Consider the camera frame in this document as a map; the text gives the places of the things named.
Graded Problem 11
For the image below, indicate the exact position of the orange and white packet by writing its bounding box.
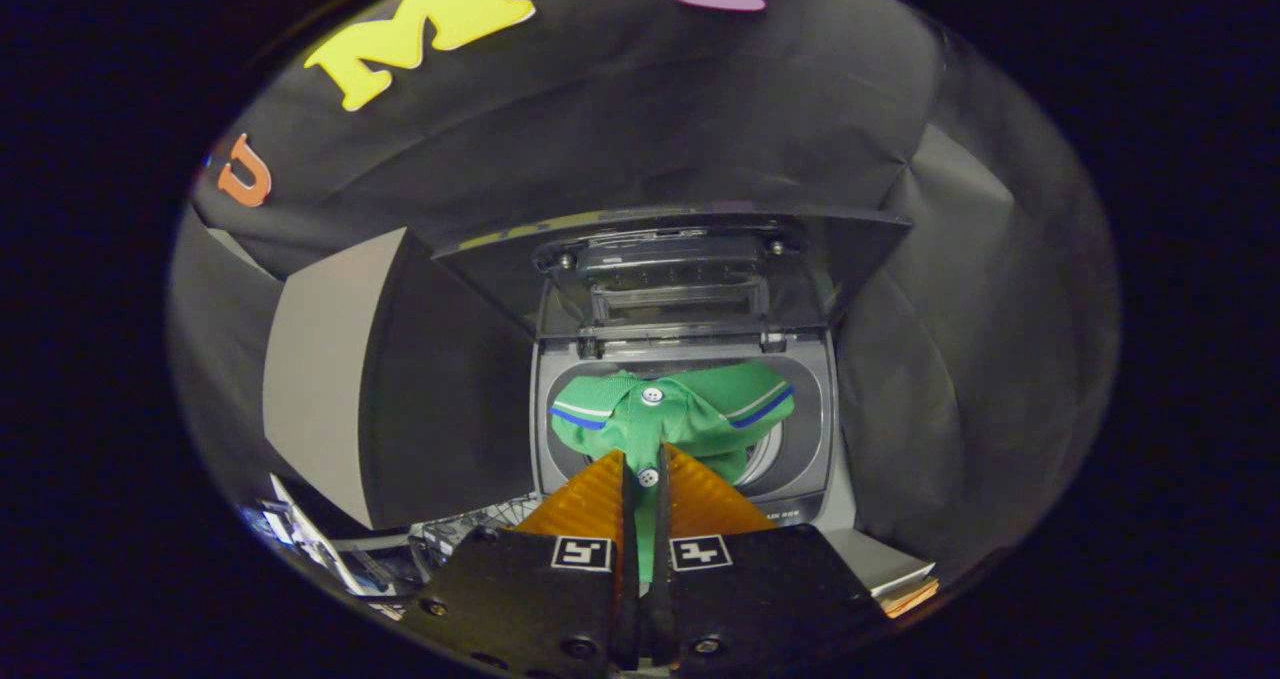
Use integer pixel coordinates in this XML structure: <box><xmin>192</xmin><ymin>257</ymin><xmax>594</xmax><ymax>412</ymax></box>
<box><xmin>878</xmin><ymin>576</ymin><xmax>941</xmax><ymax>619</ymax></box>

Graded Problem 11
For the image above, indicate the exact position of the black backdrop cloth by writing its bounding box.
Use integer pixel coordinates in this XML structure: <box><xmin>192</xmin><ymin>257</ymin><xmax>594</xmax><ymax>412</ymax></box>
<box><xmin>170</xmin><ymin>0</ymin><xmax>1121</xmax><ymax>580</ymax></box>

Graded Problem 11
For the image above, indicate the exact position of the green polo shirt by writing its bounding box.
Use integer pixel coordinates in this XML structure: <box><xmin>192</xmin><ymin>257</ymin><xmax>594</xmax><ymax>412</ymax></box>
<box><xmin>548</xmin><ymin>361</ymin><xmax>796</xmax><ymax>580</ymax></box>

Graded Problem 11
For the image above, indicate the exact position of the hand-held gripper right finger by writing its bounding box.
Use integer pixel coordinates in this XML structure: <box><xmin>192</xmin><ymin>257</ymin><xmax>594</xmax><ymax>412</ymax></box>
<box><xmin>650</xmin><ymin>442</ymin><xmax>891</xmax><ymax>679</ymax></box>

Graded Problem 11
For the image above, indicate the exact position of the dark washing machine lid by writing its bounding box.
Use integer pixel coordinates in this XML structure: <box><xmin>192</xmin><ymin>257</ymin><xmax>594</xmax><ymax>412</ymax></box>
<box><xmin>432</xmin><ymin>204</ymin><xmax>913</xmax><ymax>350</ymax></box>

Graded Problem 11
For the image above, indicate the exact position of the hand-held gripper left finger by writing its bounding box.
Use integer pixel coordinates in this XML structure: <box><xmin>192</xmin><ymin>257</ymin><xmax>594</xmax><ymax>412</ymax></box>
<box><xmin>400</xmin><ymin>449</ymin><xmax>641</xmax><ymax>679</ymax></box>

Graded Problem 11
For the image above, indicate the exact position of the grey cabinet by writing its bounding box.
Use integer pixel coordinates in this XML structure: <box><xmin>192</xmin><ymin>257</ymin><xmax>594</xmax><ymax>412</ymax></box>
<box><xmin>262</xmin><ymin>227</ymin><xmax>536</xmax><ymax>530</ymax></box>

